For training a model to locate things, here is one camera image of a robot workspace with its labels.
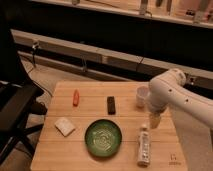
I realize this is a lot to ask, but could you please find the black office chair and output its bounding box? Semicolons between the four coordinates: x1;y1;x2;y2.
0;19;47;165

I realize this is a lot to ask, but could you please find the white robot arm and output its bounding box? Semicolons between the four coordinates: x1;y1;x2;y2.
146;68;213;130

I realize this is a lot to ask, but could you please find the green ceramic bowl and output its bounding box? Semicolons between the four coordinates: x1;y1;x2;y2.
84;119;122;158

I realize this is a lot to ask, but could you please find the white sponge block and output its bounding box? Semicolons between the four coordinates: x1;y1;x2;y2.
55;117;75;137

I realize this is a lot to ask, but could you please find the black hanging cable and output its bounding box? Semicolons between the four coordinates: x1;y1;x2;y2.
135;10;154;73

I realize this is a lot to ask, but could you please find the black rectangular block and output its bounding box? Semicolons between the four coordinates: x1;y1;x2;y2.
107;96;116;115

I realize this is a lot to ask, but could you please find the white plastic bottle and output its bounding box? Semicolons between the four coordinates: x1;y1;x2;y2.
137;124;150;166

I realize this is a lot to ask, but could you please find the white paper cup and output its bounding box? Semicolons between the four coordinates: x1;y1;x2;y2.
136;86;149;107

